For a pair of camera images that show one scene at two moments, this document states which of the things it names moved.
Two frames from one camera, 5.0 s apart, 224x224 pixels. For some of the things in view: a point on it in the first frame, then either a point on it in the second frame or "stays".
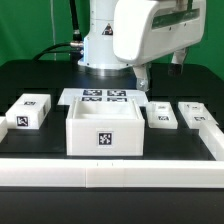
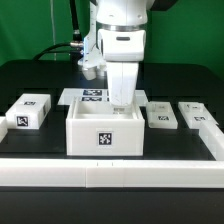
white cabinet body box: x=105 y=126 stays
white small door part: x=160 y=114 stays
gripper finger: x=143 y=74 -> x=119 y=110
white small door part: x=197 y=116 stays
